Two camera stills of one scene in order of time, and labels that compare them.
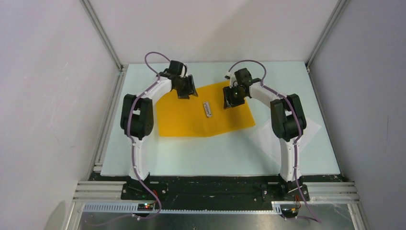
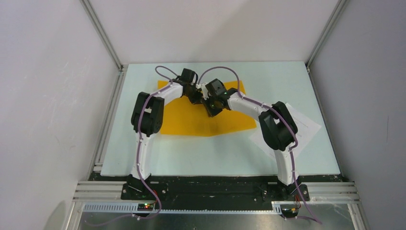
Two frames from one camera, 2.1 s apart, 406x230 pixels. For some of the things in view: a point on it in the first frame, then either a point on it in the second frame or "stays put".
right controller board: x=290 y=212 stays put
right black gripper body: x=235 y=96 -> x=211 y=106
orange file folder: x=204 y=116 stays put
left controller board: x=145 y=206 stays put
